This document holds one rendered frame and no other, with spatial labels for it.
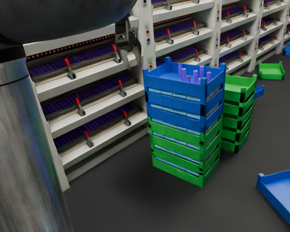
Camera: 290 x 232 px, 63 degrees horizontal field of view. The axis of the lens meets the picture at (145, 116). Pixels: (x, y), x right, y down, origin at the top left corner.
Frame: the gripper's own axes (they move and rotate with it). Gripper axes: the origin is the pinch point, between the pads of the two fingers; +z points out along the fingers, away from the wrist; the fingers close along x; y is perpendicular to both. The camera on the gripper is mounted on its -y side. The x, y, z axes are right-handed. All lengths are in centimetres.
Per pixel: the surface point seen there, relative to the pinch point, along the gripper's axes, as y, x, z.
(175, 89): -3.5, -15.1, 11.7
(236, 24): 112, -71, 19
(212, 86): -5.7, -29.7, 12.6
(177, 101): -4.3, -15.3, 17.4
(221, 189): -14, -29, 63
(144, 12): 40.0, -5.8, -14.2
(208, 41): 90, -44, 22
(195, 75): 1.6, -24.3, 9.7
